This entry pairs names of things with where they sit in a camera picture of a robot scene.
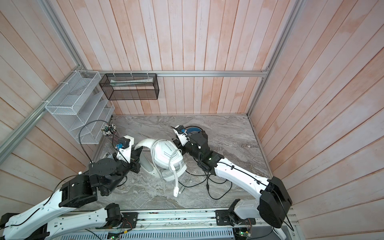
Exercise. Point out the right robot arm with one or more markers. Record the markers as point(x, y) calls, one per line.
point(271, 199)

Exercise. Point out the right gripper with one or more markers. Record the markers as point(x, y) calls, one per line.
point(183, 148)

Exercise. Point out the black and blue headphones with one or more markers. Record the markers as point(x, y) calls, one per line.
point(193, 131)

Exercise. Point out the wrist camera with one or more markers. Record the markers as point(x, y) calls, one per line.
point(124, 148)
point(181, 134)

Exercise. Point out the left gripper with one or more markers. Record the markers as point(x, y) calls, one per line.
point(135, 159)

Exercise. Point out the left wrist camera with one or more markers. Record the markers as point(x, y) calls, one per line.
point(124, 148)

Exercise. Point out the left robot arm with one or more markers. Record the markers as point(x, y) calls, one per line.
point(48, 219)

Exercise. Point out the horizontal aluminium wall rail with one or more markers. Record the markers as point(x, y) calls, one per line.
point(201, 73)

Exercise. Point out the white headphones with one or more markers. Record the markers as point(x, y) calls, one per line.
point(166, 161)

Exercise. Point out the paper in black basket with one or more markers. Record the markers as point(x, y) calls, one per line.
point(132, 83)

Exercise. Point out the black wire mesh basket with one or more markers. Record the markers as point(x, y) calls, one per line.
point(129, 93)

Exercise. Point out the white wire mesh shelf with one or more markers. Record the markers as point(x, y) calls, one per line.
point(80, 108)

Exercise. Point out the clear cup of pencils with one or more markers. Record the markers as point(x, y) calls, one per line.
point(109, 130)

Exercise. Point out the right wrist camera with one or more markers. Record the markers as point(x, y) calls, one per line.
point(181, 134)

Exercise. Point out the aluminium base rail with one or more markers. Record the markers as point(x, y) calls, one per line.
point(190, 224)

